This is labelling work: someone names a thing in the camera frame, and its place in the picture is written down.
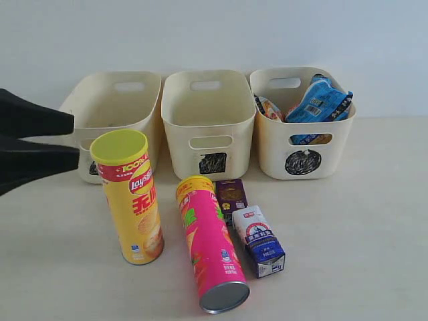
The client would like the yellow Lays chips can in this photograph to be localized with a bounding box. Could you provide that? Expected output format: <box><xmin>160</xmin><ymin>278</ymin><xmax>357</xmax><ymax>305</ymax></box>
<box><xmin>90</xmin><ymin>129</ymin><xmax>165</xmax><ymax>265</ymax></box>

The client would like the pink Lays chips can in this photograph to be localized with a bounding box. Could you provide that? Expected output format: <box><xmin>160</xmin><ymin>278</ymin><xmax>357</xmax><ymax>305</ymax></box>
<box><xmin>176</xmin><ymin>175</ymin><xmax>250</xmax><ymax>314</ymax></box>

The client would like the orange instant noodle packet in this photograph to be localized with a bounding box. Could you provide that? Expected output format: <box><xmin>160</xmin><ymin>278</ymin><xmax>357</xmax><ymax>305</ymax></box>
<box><xmin>254</xmin><ymin>95</ymin><xmax>285</xmax><ymax>122</ymax></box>

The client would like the blue instant noodle packet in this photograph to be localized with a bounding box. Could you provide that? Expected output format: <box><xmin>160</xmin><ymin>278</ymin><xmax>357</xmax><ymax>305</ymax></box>
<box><xmin>285</xmin><ymin>74</ymin><xmax>353</xmax><ymax>123</ymax></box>

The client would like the cream bin triangle mark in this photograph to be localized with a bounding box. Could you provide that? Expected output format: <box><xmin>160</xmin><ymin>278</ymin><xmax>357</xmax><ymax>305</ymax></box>
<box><xmin>60</xmin><ymin>71</ymin><xmax>165</xmax><ymax>184</ymax></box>

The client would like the cream bin square mark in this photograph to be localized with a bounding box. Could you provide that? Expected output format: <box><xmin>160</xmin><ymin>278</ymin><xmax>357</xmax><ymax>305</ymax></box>
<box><xmin>161</xmin><ymin>70</ymin><xmax>256</xmax><ymax>181</ymax></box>

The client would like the purple milk carton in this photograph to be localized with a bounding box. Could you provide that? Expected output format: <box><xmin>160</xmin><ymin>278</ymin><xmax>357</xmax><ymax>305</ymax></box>
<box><xmin>215</xmin><ymin>179</ymin><xmax>248</xmax><ymax>226</ymax></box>

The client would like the blue white milk carton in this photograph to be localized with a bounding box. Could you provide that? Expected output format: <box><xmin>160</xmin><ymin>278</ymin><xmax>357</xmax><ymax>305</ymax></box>
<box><xmin>232</xmin><ymin>205</ymin><xmax>286</xmax><ymax>278</ymax></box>

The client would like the cream bin circle mark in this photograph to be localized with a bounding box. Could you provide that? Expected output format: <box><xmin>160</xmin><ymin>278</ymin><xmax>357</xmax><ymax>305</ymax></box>
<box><xmin>249</xmin><ymin>66</ymin><xmax>358</xmax><ymax>182</ymax></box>

